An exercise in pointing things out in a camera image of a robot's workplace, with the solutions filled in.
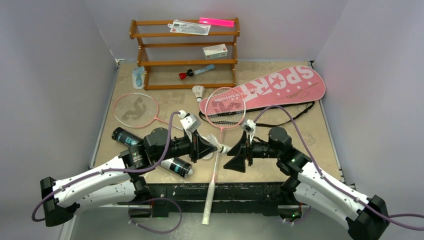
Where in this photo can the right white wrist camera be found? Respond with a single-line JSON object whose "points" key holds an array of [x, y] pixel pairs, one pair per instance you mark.
{"points": [[249, 126]]}

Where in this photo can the light blue white device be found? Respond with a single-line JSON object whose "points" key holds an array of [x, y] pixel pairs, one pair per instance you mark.
{"points": [[138, 77]]}

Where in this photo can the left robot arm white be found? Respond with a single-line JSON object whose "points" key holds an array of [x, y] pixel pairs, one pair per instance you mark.
{"points": [[120, 179]]}

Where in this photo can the pink fluorescent bar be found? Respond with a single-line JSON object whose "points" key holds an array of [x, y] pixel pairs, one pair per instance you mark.
{"points": [[216, 22]]}

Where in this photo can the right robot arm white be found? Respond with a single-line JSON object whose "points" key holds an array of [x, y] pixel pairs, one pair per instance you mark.
{"points": [[306, 184]]}

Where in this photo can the white shuttlecock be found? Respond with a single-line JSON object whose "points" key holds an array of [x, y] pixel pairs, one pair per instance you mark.
{"points": [[217, 145], [198, 91]]}

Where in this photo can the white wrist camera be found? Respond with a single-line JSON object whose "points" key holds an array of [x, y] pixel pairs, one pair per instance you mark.
{"points": [[189, 122], [249, 126]]}

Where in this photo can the white packaged item on shelf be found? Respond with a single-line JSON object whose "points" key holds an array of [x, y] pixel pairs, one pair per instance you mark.
{"points": [[189, 28]]}

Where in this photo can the black shuttlecock tube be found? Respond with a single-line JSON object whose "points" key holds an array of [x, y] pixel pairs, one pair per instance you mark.
{"points": [[175, 165]]}

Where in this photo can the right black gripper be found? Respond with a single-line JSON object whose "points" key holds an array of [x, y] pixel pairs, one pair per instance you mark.
{"points": [[247, 151]]}

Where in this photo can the pink badminton racket left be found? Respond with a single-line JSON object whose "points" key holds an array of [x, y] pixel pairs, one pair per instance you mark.
{"points": [[138, 110]]}

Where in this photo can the red black blue marker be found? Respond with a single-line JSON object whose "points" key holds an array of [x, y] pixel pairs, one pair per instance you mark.
{"points": [[192, 73]]}

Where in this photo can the white red small box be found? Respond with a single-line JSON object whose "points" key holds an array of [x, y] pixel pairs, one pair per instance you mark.
{"points": [[215, 51]]}

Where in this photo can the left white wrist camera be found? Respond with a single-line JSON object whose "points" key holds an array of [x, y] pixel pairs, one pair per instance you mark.
{"points": [[189, 122]]}

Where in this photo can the pink white badminton racket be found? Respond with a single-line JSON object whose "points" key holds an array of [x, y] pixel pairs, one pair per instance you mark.
{"points": [[225, 108]]}

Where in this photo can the pink sport racket bag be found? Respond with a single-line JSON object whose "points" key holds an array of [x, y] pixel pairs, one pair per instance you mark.
{"points": [[286, 87]]}

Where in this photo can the wooden three-tier shelf rack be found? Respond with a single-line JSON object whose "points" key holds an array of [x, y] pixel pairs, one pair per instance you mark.
{"points": [[143, 59]]}

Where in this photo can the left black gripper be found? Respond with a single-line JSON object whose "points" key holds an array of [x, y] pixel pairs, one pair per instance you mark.
{"points": [[197, 143]]}

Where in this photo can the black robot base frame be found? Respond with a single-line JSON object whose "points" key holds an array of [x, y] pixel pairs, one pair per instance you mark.
{"points": [[266, 198]]}

